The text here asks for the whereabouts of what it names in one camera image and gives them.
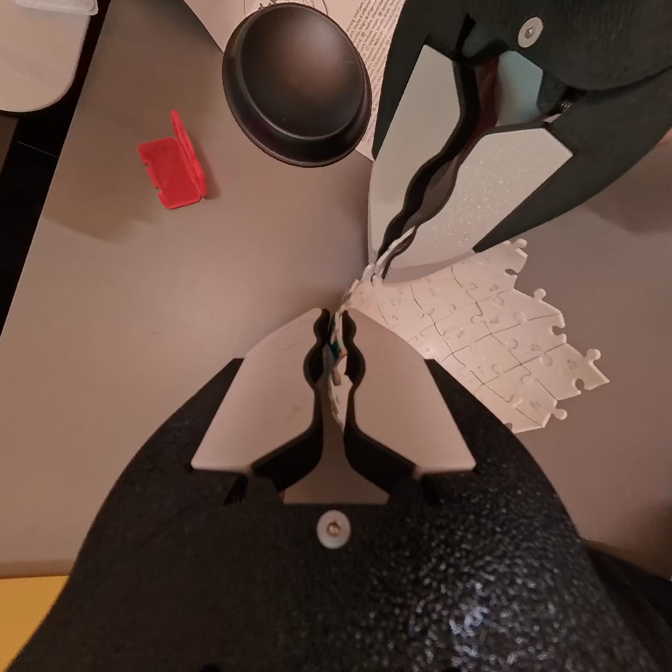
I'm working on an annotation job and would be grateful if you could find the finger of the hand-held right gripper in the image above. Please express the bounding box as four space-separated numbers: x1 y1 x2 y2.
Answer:
382 121 574 277
369 45 481 263

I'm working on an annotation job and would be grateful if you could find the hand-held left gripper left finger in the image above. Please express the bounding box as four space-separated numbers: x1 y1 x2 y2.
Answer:
190 308 330 492

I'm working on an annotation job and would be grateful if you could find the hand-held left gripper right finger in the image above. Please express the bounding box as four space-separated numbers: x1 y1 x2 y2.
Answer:
341 309 477 495

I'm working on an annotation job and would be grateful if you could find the partly built white puzzle ball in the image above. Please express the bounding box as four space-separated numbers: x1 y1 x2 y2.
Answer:
325 239 610 434

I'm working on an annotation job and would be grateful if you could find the curved white puzzle piece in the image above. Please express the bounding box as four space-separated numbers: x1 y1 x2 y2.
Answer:
367 231 418 287

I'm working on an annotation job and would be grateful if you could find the folded puzzle instruction leaflet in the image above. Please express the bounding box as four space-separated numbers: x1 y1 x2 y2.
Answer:
181 0 407 158

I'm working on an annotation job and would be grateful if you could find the black round puzzle stand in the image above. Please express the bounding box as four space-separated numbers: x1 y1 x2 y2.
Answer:
222 5 372 168

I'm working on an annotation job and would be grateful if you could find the red plastic case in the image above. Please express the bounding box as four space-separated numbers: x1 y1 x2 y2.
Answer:
138 109 207 211

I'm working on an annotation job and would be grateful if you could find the clear plastic case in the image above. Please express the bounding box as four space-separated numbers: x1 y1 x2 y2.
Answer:
15 0 99 16

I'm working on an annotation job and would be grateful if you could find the white cardboard tray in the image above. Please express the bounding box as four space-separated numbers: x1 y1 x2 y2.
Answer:
0 0 100 113

